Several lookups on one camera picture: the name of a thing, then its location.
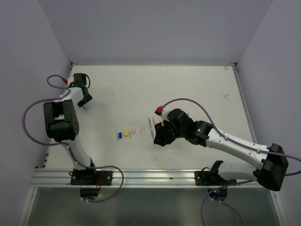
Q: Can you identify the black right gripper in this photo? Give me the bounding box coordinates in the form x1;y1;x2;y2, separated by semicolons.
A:
153;117;186;145

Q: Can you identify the opaque yellow marker cap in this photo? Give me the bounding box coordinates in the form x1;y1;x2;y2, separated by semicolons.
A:
124;128;132;139

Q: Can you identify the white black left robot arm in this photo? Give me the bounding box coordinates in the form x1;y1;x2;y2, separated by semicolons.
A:
43;73;98;185

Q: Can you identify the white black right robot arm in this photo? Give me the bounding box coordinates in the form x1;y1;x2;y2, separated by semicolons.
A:
153;107;289;191

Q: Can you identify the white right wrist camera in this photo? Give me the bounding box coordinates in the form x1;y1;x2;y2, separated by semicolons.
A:
154;105;170;124

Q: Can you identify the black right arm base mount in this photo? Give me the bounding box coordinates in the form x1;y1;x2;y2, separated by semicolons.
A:
194;161;237;201

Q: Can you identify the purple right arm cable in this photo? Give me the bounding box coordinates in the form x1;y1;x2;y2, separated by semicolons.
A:
162;98;301;226

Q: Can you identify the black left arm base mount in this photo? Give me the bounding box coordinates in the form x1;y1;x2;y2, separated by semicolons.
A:
69;169;113;201

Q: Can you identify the aluminium table edge rail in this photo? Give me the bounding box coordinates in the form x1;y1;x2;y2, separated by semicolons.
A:
30;167;278;189

